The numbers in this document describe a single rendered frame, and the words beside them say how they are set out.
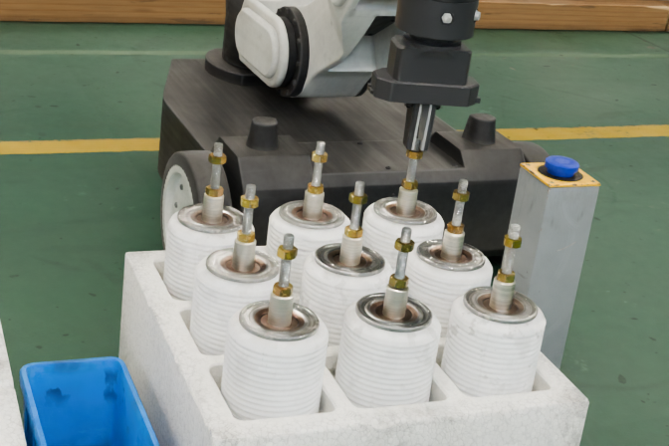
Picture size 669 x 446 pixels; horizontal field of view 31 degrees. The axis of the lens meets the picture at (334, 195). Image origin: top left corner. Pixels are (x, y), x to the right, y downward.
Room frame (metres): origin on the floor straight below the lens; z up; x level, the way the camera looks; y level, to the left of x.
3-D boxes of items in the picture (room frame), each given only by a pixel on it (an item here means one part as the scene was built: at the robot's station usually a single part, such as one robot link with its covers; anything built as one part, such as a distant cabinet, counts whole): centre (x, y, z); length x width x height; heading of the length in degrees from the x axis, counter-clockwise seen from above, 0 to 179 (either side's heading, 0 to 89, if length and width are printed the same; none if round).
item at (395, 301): (1.05, -0.07, 0.26); 0.02 x 0.02 x 0.03
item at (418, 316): (1.05, -0.07, 0.25); 0.08 x 0.08 x 0.01
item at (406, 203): (1.32, -0.09, 0.26); 0.02 x 0.02 x 0.03
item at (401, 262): (1.05, -0.07, 0.30); 0.01 x 0.01 x 0.08
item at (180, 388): (1.16, -0.02, 0.09); 0.39 x 0.39 x 0.18; 24
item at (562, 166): (1.34, -0.26, 0.32); 0.04 x 0.04 x 0.02
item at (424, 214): (1.32, -0.09, 0.25); 0.08 x 0.08 x 0.01
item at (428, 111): (1.32, -0.10, 0.36); 0.03 x 0.02 x 0.06; 12
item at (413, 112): (1.31, -0.07, 0.36); 0.03 x 0.02 x 0.06; 12
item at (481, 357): (1.10, -0.18, 0.16); 0.10 x 0.10 x 0.18
